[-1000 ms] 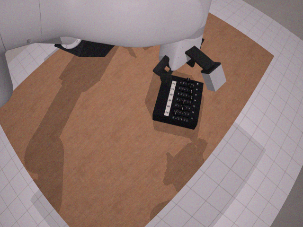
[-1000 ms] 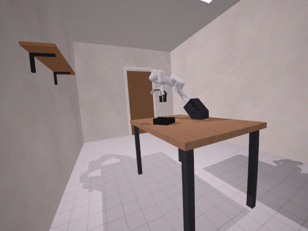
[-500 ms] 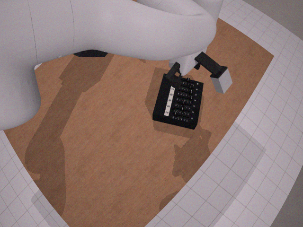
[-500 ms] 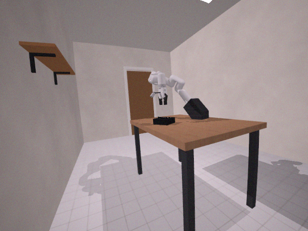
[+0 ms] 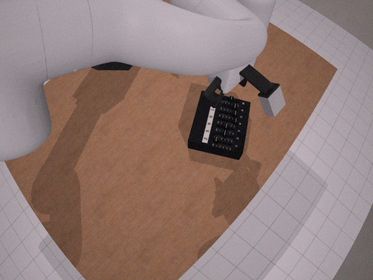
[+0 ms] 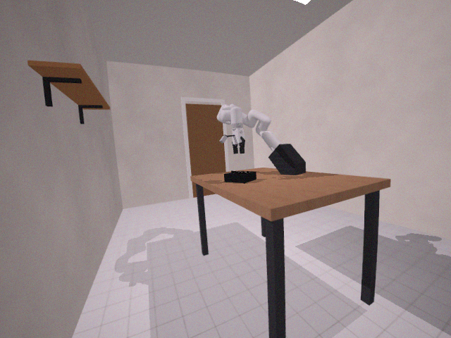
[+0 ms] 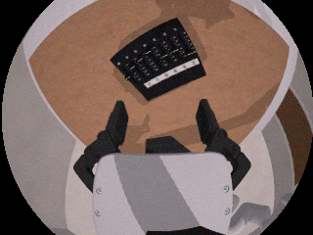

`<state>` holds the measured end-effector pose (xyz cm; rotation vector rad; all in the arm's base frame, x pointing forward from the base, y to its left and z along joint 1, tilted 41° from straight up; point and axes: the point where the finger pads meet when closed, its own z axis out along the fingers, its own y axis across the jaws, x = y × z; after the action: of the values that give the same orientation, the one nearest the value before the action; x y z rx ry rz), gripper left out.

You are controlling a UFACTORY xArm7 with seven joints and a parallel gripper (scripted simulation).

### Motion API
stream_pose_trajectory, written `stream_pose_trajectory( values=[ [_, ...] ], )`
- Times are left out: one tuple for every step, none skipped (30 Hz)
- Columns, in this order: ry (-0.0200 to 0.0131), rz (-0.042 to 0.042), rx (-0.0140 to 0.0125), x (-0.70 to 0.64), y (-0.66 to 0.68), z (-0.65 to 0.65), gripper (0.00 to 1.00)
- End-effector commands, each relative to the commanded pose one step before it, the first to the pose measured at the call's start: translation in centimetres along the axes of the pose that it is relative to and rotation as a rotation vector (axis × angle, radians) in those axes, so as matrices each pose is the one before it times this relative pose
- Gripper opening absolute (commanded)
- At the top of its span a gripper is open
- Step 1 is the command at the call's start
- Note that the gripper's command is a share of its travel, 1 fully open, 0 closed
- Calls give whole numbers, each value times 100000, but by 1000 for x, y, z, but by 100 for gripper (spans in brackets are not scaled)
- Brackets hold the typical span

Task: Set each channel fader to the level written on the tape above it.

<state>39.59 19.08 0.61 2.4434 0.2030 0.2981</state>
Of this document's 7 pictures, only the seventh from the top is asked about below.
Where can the black lighting desk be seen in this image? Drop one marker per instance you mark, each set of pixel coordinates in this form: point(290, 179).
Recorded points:
point(159, 68)

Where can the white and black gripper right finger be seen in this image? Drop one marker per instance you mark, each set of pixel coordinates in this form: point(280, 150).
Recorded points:
point(217, 140)

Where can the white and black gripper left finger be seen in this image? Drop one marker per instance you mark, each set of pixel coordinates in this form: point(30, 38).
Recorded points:
point(107, 141)

